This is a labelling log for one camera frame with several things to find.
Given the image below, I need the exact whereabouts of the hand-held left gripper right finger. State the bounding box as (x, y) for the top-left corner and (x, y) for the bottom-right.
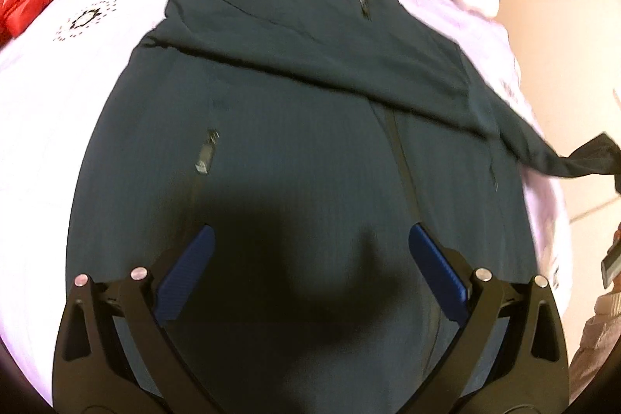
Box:
(409, 224), (571, 412)

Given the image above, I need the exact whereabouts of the purple floral bedspread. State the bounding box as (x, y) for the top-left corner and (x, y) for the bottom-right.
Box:
(0, 0), (568, 398)

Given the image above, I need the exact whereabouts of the dark teal zip jacket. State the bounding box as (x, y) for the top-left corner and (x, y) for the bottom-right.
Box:
(65, 0), (621, 414)

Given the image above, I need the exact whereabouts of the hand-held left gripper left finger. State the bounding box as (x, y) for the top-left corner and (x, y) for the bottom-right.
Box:
(51, 224), (217, 412)

